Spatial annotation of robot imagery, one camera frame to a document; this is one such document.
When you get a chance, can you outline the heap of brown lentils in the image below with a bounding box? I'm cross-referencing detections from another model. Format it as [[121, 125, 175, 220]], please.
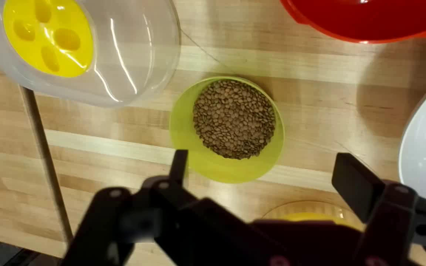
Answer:
[[192, 79, 277, 160]]

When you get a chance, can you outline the red plastic bowl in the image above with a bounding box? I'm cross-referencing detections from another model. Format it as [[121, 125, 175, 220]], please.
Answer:
[[280, 0, 426, 44]]

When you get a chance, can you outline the yellow perforated insert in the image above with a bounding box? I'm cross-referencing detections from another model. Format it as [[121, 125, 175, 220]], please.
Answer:
[[2, 0, 94, 78]]

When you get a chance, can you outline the clear cup with yellow contents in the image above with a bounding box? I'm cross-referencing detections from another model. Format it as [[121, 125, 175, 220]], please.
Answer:
[[261, 201, 365, 232]]

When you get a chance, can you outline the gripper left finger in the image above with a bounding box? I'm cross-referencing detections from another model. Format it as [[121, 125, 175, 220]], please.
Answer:
[[61, 149, 273, 266]]

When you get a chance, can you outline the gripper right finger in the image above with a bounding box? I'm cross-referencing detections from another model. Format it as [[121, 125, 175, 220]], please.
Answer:
[[331, 153, 426, 266]]

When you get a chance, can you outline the green plastic cup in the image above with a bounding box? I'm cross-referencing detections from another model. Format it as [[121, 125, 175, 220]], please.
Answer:
[[169, 76, 285, 184]]

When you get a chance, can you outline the clear plastic container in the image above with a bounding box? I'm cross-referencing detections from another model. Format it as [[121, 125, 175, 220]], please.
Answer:
[[0, 0, 182, 108]]

